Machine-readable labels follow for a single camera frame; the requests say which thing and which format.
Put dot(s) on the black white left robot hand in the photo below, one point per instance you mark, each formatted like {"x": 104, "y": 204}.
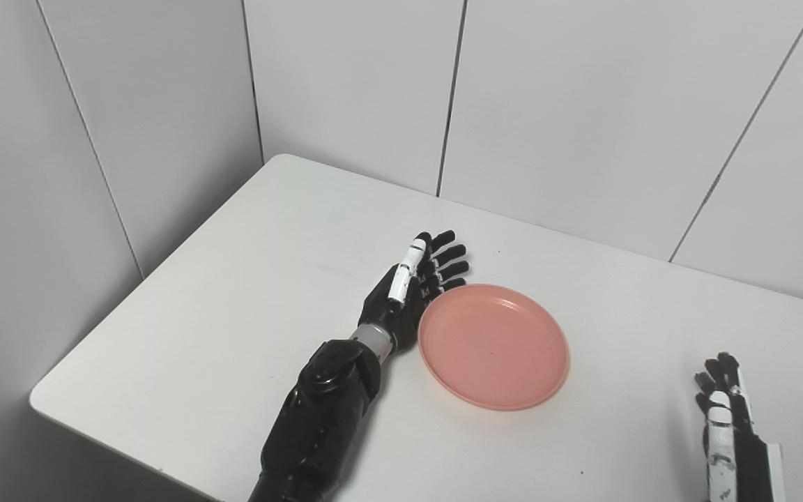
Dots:
{"x": 394, "y": 314}

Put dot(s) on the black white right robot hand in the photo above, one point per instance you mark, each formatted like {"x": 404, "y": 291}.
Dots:
{"x": 753, "y": 467}

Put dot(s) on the pink round plate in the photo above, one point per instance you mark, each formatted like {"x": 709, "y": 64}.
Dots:
{"x": 493, "y": 346}

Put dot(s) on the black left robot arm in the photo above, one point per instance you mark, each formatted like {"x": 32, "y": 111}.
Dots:
{"x": 318, "y": 425}

